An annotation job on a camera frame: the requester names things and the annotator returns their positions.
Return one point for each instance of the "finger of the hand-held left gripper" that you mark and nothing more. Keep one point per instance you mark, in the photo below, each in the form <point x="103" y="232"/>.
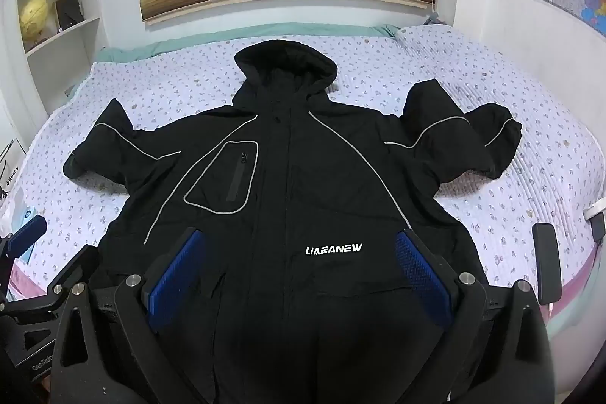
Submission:
<point x="26" y="232"/>
<point x="59" y="283"/>

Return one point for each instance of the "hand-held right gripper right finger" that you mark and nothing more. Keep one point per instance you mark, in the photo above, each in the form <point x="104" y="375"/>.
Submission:
<point x="421" y="278"/>

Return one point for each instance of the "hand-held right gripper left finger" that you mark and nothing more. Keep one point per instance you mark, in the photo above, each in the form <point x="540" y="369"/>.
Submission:
<point x="176" y="275"/>

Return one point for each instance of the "black hooded jacket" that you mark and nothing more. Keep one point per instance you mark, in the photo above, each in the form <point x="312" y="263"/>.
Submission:
<point x="284" y="177"/>

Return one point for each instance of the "blue and white package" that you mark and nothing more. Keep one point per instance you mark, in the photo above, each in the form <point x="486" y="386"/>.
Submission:
<point x="26" y="214"/>

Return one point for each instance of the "black rectangular device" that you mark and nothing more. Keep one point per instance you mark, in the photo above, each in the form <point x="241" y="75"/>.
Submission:
<point x="547" y="262"/>

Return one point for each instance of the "yellow globe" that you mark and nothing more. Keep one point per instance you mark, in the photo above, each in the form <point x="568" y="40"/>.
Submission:
<point x="34" y="18"/>

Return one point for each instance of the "floral quilted bed blanket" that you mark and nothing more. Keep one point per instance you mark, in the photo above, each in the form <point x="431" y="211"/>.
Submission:
<point x="426" y="53"/>

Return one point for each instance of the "black box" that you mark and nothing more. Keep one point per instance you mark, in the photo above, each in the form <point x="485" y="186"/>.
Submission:
<point x="67" y="10"/>

